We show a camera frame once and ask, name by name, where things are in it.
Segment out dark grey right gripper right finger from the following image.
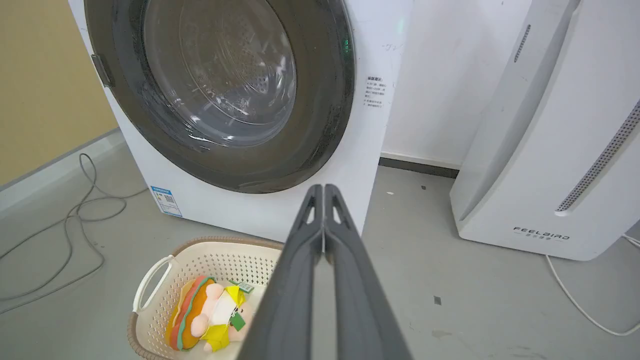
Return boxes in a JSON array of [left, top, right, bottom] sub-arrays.
[[324, 184, 413, 360]]

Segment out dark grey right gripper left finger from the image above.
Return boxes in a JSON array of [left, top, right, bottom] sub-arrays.
[[237, 184, 325, 360]]

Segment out white front-load washing machine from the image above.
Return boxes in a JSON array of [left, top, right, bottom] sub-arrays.
[[68, 0, 414, 244]]

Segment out round dark washing machine door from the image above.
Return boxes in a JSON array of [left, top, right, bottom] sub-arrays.
[[83, 0, 356, 194]]

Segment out hamburger plush doll toy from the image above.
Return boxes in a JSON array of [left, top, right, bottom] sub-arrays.
[[165, 275, 257, 354]]

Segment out cream perforated laundry basket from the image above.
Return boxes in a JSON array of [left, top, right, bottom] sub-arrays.
[[127, 236, 285, 360]]

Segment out white Feelbird air purifier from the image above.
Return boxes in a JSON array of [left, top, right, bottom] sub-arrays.
[[449, 0, 640, 262]]

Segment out white power cord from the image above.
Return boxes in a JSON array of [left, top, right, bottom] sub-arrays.
[[545, 233, 640, 337]]

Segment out grey floor cable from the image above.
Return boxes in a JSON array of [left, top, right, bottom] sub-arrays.
[[0, 153, 149, 316]]

